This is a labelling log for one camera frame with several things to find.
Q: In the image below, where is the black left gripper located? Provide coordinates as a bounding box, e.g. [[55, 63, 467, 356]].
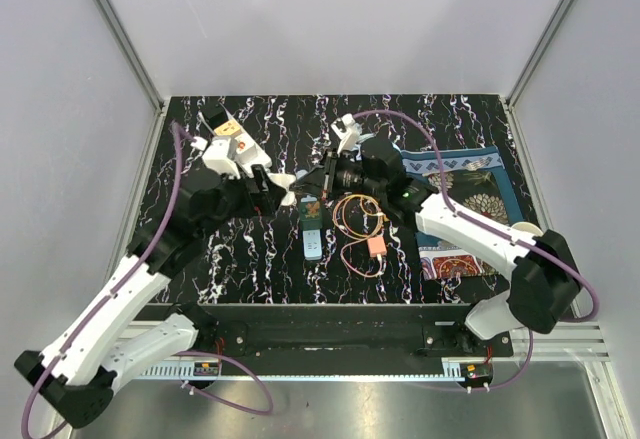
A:
[[198, 164, 286, 241]]

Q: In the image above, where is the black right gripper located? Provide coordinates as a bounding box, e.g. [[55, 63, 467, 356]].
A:
[[292, 148, 385, 201]]

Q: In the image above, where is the white wall charger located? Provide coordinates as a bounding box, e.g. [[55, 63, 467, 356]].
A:
[[268, 173, 296, 207]]

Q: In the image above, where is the green cube socket adapter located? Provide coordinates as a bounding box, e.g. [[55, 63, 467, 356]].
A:
[[298, 196, 323, 231]]

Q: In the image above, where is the white multicolour power strip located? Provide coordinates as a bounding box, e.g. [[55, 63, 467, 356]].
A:
[[198, 104, 272, 178]]

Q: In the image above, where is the light blue power strip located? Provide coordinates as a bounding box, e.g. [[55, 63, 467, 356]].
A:
[[302, 228, 323, 261]]

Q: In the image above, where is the white cube socket adapter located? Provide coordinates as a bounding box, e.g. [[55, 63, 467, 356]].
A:
[[235, 134, 254, 156]]

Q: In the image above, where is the beige travel adapter cube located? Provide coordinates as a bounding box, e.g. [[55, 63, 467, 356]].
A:
[[214, 119, 242, 137]]

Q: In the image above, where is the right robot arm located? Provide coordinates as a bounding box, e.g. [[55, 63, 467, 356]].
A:
[[321, 138, 582, 356]]

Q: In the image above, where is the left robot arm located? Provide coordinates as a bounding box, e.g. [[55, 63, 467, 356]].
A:
[[14, 165, 296, 429]]

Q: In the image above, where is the pink USB charger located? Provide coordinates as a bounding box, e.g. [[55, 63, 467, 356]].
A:
[[366, 235, 387, 258]]

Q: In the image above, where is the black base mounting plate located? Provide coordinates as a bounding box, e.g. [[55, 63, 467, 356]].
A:
[[138, 304, 513, 359]]

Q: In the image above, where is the blue patterned placemat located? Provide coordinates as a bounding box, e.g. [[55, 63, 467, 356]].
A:
[[416, 146, 523, 279]]

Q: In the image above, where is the dark floral square plate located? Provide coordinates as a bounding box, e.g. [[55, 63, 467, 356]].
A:
[[445, 170, 509, 225]]

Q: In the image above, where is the white paper cup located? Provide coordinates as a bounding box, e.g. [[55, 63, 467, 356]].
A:
[[512, 221, 544, 237]]

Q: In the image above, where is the yellow charging cable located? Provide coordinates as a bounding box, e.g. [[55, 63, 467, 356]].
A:
[[332, 193, 389, 240]]

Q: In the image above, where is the pink charging cable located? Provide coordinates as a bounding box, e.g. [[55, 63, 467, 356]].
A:
[[334, 198, 389, 278]]

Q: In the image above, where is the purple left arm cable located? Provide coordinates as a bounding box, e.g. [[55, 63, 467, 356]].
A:
[[20, 121, 275, 439]]

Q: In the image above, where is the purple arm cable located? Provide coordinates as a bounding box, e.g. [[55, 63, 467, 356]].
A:
[[20, 121, 275, 439], [349, 109, 601, 391]]

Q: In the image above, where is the aluminium frame post left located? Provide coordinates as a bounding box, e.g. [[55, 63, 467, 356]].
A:
[[93, 0, 164, 112]]

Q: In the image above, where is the aluminium frame post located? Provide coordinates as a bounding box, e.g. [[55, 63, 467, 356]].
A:
[[93, 0, 164, 112], [505, 0, 578, 108]]

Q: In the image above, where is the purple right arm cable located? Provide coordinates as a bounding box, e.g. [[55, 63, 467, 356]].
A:
[[349, 109, 601, 391]]

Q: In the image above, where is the aluminium frame post right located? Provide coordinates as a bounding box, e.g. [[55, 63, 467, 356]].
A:
[[505, 0, 578, 108]]

